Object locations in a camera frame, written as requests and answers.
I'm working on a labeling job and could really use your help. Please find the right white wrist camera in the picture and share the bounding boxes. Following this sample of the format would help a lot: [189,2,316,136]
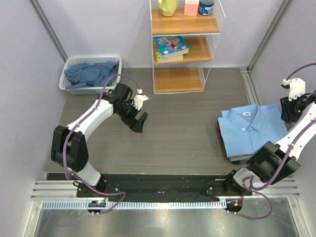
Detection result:
[281,78,306,101]

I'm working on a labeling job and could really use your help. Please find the red white marker pen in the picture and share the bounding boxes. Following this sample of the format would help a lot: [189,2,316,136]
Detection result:
[164,37,177,49]

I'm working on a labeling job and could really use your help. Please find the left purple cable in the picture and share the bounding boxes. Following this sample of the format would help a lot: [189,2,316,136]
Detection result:
[63,74,142,214]

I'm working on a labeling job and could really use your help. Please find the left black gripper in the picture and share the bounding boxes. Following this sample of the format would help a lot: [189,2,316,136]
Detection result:
[116,100,147,133]

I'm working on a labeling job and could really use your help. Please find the dark blue checked shirt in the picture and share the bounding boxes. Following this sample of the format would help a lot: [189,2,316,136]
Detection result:
[64,61,119,89]

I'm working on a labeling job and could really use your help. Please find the pink box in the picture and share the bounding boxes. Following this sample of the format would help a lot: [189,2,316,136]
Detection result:
[184,0,199,16]

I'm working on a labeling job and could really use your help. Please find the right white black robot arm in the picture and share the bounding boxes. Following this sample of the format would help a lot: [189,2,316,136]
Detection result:
[223,93,316,195]

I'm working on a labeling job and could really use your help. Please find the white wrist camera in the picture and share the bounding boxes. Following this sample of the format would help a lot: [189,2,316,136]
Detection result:
[281,78,306,101]
[133,89,149,111]

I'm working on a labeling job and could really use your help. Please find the green book underneath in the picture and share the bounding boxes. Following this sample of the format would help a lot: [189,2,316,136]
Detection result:
[154,44,184,63]

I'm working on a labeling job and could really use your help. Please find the yellow bottle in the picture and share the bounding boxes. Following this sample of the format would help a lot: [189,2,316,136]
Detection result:
[158,0,178,17]

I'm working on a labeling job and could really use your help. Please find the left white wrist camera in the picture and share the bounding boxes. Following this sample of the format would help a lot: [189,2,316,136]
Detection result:
[133,89,149,111]

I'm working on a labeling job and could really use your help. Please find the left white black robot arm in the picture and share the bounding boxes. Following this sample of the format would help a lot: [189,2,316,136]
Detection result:
[51,83,149,197]

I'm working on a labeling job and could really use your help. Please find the white wire wooden shelf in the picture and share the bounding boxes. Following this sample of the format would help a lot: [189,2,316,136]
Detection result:
[149,0,226,94]

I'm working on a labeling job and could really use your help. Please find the red plaid folded shirt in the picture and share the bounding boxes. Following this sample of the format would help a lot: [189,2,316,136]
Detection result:
[218,127,255,163]

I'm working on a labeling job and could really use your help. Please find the blue tin can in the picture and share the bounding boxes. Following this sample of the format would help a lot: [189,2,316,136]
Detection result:
[198,0,215,16]

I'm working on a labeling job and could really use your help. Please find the white slotted cable duct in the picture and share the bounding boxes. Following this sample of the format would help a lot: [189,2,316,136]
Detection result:
[41,199,227,210]

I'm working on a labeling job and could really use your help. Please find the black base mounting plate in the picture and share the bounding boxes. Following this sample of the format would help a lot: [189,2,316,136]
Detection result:
[46,172,253,200]

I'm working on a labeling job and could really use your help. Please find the light blue long sleeve shirt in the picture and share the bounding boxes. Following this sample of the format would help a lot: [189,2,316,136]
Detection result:
[218,104,287,158]

